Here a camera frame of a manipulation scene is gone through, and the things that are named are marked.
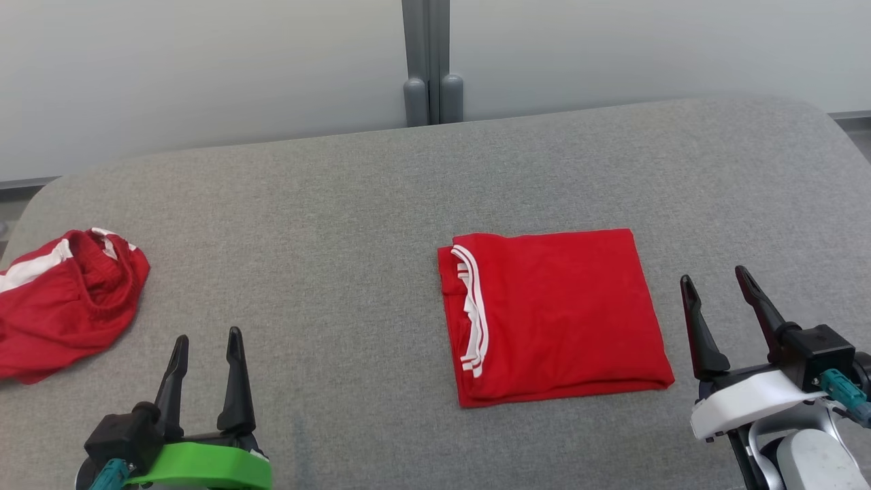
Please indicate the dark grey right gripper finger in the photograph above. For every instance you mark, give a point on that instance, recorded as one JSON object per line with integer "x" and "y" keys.
{"x": 762, "y": 309}
{"x": 701, "y": 340}

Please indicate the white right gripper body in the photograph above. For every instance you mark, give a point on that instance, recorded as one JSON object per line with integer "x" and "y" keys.
{"x": 748, "y": 398}

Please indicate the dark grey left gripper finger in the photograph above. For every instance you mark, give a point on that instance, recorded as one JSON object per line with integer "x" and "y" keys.
{"x": 173, "y": 388}
{"x": 236, "y": 388}

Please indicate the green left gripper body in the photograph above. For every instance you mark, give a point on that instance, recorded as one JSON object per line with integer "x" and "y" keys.
{"x": 204, "y": 466}

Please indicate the red shorts white side stripes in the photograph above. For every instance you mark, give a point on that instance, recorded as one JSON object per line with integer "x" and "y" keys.
{"x": 68, "y": 313}

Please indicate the red basketball jersey white sleeves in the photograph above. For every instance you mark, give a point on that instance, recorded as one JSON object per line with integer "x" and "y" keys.
{"x": 565, "y": 320}

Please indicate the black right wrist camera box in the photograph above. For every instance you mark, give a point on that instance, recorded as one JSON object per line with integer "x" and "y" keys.
{"x": 816, "y": 354}

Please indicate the grey partition base rail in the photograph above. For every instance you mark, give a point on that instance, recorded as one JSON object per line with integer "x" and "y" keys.
{"x": 854, "y": 122}
{"x": 27, "y": 189}

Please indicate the grey partition post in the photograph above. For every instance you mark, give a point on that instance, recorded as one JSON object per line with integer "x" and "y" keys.
{"x": 432, "y": 61}

